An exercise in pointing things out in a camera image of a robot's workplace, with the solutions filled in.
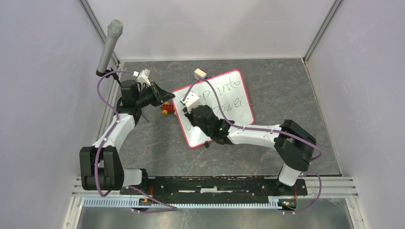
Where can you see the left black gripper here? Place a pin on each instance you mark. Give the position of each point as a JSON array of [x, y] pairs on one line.
[[163, 96]]

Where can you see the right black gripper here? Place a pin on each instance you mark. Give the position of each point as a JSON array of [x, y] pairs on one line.
[[190, 116]]

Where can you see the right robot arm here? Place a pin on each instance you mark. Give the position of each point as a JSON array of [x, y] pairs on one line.
[[293, 144]]

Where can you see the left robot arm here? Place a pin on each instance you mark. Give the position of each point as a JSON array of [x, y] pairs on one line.
[[100, 165]]

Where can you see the red toy block car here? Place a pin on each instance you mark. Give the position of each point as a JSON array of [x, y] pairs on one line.
[[167, 108]]

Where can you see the red toy block boat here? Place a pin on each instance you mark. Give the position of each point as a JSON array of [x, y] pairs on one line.
[[200, 75]]

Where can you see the grey microphone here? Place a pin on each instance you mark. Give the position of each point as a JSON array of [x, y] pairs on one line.
[[114, 31]]

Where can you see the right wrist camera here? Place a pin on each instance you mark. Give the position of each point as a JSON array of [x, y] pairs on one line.
[[190, 102]]

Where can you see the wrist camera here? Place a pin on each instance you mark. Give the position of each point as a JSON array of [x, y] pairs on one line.
[[142, 77], [190, 102]]

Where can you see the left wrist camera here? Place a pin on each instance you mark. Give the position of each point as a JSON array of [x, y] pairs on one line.
[[142, 77]]

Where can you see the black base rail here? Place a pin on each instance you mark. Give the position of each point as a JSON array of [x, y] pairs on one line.
[[170, 193]]

